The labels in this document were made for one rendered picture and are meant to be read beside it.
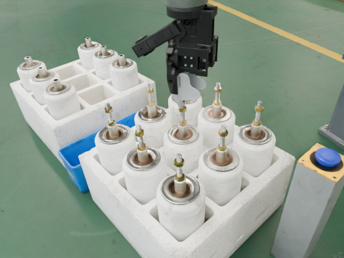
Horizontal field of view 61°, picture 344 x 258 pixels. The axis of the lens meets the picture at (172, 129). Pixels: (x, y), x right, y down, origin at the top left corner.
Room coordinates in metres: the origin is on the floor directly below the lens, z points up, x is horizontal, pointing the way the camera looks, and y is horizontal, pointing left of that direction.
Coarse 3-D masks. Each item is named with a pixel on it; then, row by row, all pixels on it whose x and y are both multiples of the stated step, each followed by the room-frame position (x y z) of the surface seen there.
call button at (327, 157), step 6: (318, 150) 0.37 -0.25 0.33; (324, 150) 0.37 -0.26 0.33; (330, 150) 0.37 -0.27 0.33; (318, 156) 0.36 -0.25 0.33; (324, 156) 0.36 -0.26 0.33; (330, 156) 0.36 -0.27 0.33; (336, 156) 0.36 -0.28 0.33; (318, 162) 0.36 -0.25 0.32; (324, 162) 0.35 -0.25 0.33; (330, 162) 0.34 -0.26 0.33; (336, 162) 0.34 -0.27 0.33
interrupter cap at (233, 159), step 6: (210, 150) 0.47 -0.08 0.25; (216, 150) 0.47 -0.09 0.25; (228, 150) 0.47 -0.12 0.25; (204, 156) 0.46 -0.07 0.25; (210, 156) 0.46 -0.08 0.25; (228, 156) 0.46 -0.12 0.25; (234, 156) 0.45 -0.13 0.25; (204, 162) 0.44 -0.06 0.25; (210, 162) 0.44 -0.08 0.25; (216, 162) 0.44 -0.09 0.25; (228, 162) 0.44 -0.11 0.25; (234, 162) 0.43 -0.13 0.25; (210, 168) 0.42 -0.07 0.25; (216, 168) 0.42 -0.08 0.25; (222, 168) 0.42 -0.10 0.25; (228, 168) 0.42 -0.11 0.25; (234, 168) 0.42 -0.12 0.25
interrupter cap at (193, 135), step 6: (174, 126) 0.57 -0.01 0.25; (192, 126) 0.56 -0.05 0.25; (168, 132) 0.55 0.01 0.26; (174, 132) 0.55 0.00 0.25; (192, 132) 0.54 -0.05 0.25; (198, 132) 0.54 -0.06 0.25; (168, 138) 0.53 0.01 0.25; (174, 138) 0.52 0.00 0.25; (180, 138) 0.53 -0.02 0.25; (186, 138) 0.52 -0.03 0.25; (192, 138) 0.52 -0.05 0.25; (180, 144) 0.50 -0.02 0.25; (186, 144) 0.50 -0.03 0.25
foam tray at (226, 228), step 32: (96, 160) 0.57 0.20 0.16; (288, 160) 0.50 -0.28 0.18; (96, 192) 0.52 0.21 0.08; (256, 192) 0.41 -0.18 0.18; (128, 224) 0.40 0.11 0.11; (160, 224) 0.35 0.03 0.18; (224, 224) 0.34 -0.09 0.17; (256, 224) 0.43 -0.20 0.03; (160, 256) 0.31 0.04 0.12; (192, 256) 0.29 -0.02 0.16; (224, 256) 0.35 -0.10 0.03
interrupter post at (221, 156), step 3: (225, 150) 0.44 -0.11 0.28; (219, 153) 0.44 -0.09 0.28; (222, 153) 0.44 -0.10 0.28; (225, 153) 0.44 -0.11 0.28; (216, 156) 0.45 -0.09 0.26; (219, 156) 0.44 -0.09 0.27; (222, 156) 0.44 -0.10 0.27; (225, 156) 0.44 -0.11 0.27; (216, 159) 0.45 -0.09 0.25; (219, 159) 0.44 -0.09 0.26; (222, 159) 0.44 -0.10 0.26; (225, 159) 0.44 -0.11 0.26; (222, 162) 0.44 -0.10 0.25
